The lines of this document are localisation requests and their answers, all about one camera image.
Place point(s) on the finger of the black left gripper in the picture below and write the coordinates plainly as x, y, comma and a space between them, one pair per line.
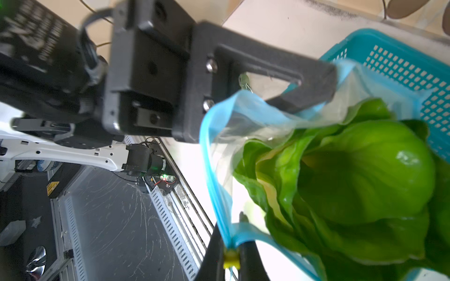
222, 56

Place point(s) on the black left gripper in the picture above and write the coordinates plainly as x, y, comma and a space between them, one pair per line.
152, 44

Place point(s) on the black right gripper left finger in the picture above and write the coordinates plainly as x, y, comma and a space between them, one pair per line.
212, 267

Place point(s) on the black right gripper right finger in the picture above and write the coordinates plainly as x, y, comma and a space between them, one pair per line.
251, 266

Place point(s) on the clear blue-zip zipper bag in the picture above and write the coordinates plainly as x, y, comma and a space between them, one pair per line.
246, 116

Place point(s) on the small chinese cabbage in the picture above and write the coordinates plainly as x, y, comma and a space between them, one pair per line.
363, 200

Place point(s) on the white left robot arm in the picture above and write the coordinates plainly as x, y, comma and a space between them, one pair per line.
54, 74

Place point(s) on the teal perforated plastic basket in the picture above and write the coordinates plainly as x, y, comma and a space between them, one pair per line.
409, 67

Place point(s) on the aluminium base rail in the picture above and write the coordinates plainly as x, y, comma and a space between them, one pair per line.
183, 218

